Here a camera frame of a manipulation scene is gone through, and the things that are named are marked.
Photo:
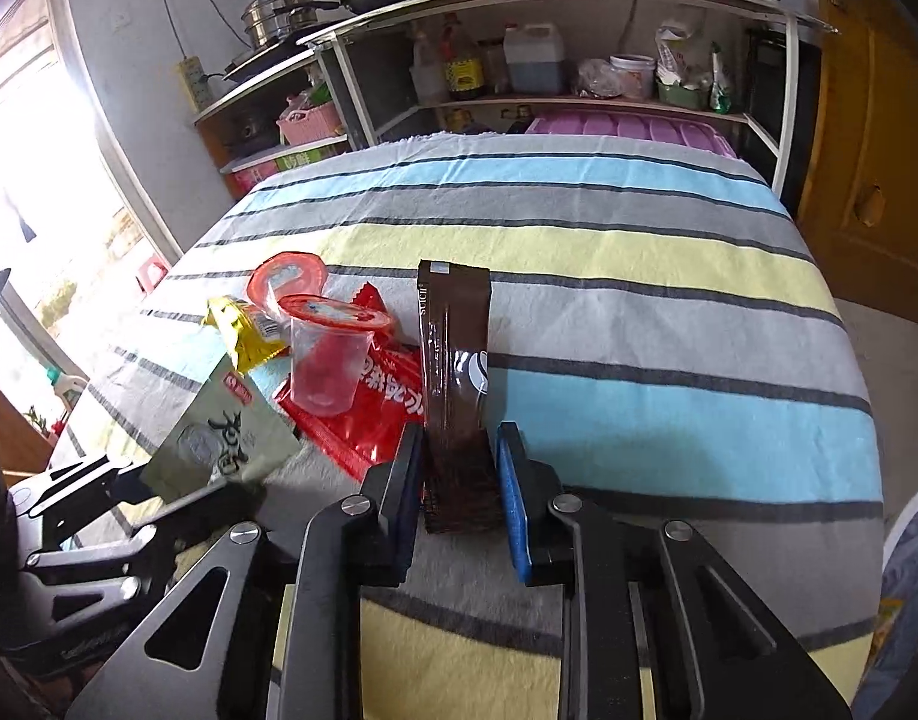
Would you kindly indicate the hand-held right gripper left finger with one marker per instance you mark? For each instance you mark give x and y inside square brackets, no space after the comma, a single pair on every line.
[403,517]

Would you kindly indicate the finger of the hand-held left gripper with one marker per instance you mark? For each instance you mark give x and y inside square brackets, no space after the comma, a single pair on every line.
[159,532]
[91,484]

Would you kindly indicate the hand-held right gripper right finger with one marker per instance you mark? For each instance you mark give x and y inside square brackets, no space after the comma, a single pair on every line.
[515,510]

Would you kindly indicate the green snack packet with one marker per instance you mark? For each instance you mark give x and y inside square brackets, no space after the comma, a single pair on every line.
[219,427]

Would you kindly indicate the brown coffee sachet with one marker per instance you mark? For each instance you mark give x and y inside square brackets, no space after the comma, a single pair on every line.
[453,390]

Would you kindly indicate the white round waste bin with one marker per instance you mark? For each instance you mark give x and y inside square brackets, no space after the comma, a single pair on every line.
[905,517]

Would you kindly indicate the clear bin liner bag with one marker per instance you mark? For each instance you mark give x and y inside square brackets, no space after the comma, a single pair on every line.
[913,615]

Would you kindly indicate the red flat snack packet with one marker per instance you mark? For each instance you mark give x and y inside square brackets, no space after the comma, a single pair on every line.
[380,405]

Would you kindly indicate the clear cup with red lid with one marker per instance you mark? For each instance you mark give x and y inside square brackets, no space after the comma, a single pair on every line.
[328,371]

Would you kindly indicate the yellow snack packet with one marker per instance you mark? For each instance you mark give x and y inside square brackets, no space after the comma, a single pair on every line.
[241,330]

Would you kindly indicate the red plastic stool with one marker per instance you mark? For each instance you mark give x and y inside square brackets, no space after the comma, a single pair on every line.
[153,274]

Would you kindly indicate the striped bed sheet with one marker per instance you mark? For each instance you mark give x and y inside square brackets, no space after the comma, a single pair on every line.
[616,315]

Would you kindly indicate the red-rimmed clear cup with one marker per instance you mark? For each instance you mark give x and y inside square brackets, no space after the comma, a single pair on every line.
[286,275]

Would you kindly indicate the black cooking pot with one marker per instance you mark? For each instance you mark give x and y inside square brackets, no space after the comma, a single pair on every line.
[258,131]

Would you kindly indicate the pink-lidded storage box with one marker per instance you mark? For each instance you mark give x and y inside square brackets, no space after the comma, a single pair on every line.
[631,133]

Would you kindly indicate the pink plastic basket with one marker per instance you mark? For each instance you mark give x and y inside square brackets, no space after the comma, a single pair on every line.
[309,124]

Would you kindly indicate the yellow power strip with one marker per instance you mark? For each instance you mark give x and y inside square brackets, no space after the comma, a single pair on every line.
[194,82]

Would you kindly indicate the pink plastic bag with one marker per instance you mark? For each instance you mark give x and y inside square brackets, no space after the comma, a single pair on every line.
[598,81]

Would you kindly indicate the small glass jar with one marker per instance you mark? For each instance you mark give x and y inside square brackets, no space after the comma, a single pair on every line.
[495,69]

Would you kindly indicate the green plastic basin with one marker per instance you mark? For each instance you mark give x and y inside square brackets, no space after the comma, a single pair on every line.
[682,96]

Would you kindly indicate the jerrycan with dark liquid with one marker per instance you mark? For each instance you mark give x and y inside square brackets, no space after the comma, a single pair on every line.
[534,64]

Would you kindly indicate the clear plastic bottle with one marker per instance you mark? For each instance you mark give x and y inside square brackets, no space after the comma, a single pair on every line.
[427,71]

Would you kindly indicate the white plastic tub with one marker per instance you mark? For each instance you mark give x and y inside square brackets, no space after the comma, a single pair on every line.
[633,79]

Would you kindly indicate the yellow-label sauce bottle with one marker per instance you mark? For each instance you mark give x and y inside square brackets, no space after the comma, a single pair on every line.
[463,64]

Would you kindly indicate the black induction cooker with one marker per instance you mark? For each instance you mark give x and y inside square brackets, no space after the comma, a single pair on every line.
[264,64]

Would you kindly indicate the green pouch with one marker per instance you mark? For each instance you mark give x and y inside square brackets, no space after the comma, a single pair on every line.
[721,86]

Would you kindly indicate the white plastic bag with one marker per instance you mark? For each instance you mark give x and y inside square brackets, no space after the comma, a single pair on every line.
[680,52]

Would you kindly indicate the white shelf unit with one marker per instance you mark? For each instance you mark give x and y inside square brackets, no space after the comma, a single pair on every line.
[789,90]

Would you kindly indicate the steel steamer pot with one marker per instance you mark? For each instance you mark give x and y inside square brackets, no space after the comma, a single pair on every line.
[279,15]

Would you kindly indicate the wooden door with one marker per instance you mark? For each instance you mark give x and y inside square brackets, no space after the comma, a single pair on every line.
[871,127]

